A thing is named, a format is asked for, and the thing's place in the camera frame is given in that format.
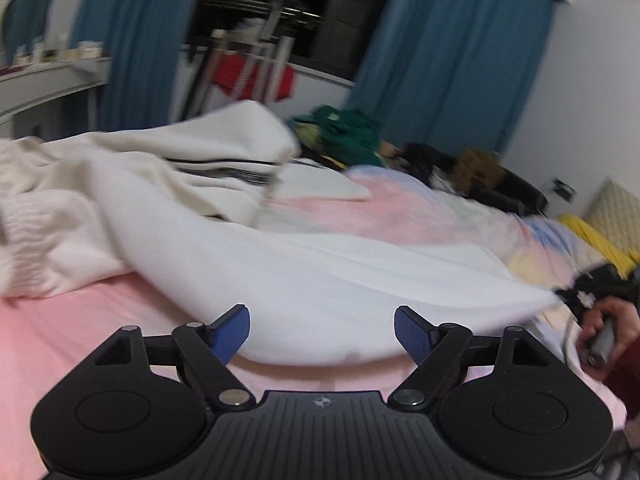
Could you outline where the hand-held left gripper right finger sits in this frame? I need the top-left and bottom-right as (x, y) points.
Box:
(387, 305), (543, 411)

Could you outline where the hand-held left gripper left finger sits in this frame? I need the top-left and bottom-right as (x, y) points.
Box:
(92, 304), (256, 408)

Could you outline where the white sweatshirt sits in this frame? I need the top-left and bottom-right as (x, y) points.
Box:
(0, 100), (563, 367)

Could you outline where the person's right forearm red sleeve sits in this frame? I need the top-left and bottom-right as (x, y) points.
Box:
(601, 336), (640, 423)

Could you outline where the green clothes pile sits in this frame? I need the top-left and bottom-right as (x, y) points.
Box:
(291, 105), (387, 167)

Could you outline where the metal clothes drying rack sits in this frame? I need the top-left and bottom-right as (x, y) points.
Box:
(182, 0), (326, 123)

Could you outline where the person's right hand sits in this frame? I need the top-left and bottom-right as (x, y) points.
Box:
(575, 296), (640, 370)

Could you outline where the black furniture with clutter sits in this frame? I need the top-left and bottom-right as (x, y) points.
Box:
(397, 142), (549, 217)

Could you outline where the pastel pink bed sheet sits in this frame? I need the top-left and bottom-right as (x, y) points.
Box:
(0, 160), (632, 480)

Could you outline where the brown cardboard box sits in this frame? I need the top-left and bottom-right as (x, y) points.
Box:
(449, 148), (507, 195)

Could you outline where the yellow green cloth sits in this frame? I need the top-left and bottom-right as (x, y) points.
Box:
(295, 122), (323, 148)

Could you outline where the red garment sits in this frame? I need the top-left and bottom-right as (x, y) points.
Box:
(212, 52), (297, 101)

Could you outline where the blue curtain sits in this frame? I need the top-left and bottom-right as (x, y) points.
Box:
(344, 0), (560, 155)
(67, 0), (213, 133)

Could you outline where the white desk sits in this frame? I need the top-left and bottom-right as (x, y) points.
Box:
(0, 55), (113, 133)

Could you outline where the row of small bottles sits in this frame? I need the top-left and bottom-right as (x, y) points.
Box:
(12, 32), (107, 68)

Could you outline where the hanging blue garment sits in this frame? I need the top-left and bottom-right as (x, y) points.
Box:
(4, 0), (57, 63)

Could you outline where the wall socket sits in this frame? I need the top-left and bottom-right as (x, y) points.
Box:
(552, 177), (577, 203)

